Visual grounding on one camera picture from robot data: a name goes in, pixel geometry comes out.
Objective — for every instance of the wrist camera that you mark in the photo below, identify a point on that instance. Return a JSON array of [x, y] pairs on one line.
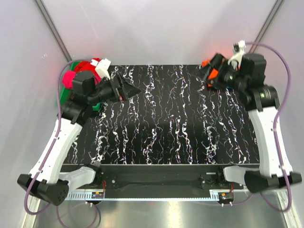
[[248, 64], [101, 68]]

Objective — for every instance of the green plastic bin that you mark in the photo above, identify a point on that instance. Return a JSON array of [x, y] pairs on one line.
[[65, 92]]

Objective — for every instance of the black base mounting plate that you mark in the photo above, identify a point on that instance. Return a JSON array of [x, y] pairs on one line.
[[180, 181]]

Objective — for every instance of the pink t shirt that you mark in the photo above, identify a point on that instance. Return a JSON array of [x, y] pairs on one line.
[[70, 75]]

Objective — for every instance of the left connector box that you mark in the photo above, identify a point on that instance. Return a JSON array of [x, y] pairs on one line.
[[97, 195]]

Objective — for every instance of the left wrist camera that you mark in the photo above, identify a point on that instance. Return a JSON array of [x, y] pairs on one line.
[[101, 68]]

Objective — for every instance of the orange t shirt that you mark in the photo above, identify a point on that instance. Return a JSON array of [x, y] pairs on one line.
[[209, 72]]

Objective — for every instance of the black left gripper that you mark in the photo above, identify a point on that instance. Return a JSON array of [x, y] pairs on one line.
[[127, 90]]

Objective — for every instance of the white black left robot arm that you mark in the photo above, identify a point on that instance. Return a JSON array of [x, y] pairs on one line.
[[44, 181]]

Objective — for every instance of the aluminium frame rail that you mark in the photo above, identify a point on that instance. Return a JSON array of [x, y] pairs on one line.
[[78, 196]]

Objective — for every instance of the red t shirt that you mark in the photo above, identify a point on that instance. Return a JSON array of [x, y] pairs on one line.
[[85, 66]]

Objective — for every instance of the connector box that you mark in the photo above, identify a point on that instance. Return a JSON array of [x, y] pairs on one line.
[[226, 196], [97, 195]]

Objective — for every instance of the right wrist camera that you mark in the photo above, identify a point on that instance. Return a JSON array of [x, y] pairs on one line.
[[248, 64]]

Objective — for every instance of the right connector box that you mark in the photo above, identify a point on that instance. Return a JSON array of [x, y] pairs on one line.
[[226, 196]]

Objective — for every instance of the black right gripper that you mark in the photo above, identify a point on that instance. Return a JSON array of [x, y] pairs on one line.
[[215, 61]]

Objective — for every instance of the folded blue t shirt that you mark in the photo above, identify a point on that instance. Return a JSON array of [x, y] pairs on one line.
[[223, 88]]

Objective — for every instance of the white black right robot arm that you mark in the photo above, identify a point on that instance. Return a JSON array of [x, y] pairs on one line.
[[274, 172]]

